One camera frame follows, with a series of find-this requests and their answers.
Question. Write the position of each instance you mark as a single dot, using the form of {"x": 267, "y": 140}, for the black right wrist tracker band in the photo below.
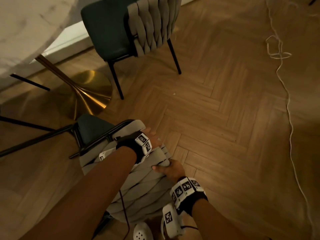
{"x": 188, "y": 194}

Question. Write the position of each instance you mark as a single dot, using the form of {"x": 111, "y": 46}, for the black metal chair leg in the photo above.
{"x": 30, "y": 81}

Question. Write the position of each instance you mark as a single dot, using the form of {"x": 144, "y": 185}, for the black left wrist tracker band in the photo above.
{"x": 131, "y": 144}

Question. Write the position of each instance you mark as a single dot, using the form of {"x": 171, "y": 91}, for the black wrist tracker band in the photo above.
{"x": 188, "y": 194}
{"x": 131, "y": 144}

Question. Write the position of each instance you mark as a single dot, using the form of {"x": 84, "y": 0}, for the person's right hand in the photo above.
{"x": 172, "y": 171}

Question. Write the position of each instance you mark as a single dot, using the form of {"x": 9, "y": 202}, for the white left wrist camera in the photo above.
{"x": 105, "y": 154}

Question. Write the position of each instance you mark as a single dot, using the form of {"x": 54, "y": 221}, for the person's right forearm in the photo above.
{"x": 215, "y": 222}

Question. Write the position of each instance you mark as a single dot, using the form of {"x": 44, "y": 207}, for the person's left hand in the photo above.
{"x": 154, "y": 138}

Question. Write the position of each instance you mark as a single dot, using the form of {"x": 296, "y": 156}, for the gold table pedestal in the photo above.
{"x": 85, "y": 94}

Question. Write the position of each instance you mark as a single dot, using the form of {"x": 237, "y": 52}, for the white clog shoe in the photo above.
{"x": 142, "y": 232}

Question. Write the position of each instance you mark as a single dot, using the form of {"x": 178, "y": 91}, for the green chair grey woven back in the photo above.
{"x": 147, "y": 187}
{"x": 110, "y": 29}

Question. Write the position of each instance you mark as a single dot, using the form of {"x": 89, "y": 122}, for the person's left forearm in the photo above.
{"x": 82, "y": 197}

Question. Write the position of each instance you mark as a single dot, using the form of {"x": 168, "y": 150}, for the person's left fingers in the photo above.
{"x": 157, "y": 141}

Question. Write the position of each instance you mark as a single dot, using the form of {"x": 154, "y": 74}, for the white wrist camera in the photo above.
{"x": 170, "y": 219}
{"x": 105, "y": 154}

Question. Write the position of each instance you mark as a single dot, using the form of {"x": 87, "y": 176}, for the person's right thumb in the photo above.
{"x": 160, "y": 168}

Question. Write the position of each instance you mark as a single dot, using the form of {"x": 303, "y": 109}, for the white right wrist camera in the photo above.
{"x": 170, "y": 219}

